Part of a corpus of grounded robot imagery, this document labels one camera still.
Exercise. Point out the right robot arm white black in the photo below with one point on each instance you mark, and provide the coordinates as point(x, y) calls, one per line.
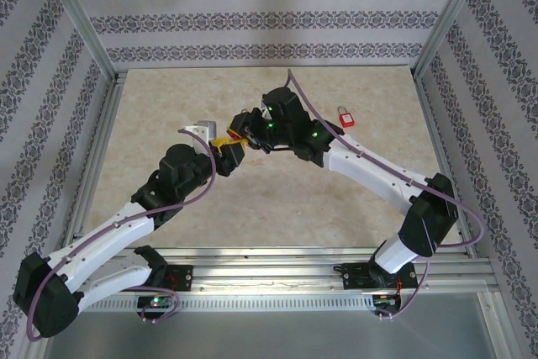
point(370, 170)

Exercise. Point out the aluminium frame post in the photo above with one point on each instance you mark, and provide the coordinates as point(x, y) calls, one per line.
point(82, 18)
point(449, 18)

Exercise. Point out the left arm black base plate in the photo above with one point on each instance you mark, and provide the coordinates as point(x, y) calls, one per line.
point(180, 277)

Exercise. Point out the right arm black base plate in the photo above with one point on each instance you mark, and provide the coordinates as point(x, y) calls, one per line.
point(357, 277)

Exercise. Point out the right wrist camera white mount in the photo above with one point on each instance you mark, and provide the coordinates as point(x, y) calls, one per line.
point(265, 112)

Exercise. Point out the long aluminium base rail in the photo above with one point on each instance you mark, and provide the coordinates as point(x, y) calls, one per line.
point(273, 275)

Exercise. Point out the red padlock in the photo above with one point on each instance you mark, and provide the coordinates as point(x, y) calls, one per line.
point(236, 137)
point(346, 120)

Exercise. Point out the aluminium side rail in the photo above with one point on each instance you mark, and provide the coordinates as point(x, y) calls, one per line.
point(97, 157)
point(441, 157)

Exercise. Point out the right aluminium frame post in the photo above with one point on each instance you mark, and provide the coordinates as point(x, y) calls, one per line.
point(449, 18)

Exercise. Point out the left aluminium side rail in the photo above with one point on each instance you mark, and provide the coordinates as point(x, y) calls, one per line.
point(97, 157)

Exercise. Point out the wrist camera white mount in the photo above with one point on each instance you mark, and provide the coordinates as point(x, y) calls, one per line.
point(206, 130)
point(265, 112)

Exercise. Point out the right aluminium side rail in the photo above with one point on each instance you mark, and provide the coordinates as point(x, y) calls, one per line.
point(441, 157)

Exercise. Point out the right controller board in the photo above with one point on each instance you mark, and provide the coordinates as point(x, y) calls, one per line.
point(386, 301)

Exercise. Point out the left aluminium frame post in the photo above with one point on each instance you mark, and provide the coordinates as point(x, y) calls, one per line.
point(82, 18)

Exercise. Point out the left controller board green light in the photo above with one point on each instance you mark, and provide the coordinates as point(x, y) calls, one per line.
point(156, 302)

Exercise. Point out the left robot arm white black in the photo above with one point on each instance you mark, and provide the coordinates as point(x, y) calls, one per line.
point(122, 230)

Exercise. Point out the grey metal panel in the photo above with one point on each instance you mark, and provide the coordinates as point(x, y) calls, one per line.
point(269, 338)

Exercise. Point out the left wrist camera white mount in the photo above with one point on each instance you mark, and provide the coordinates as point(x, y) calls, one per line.
point(206, 130)

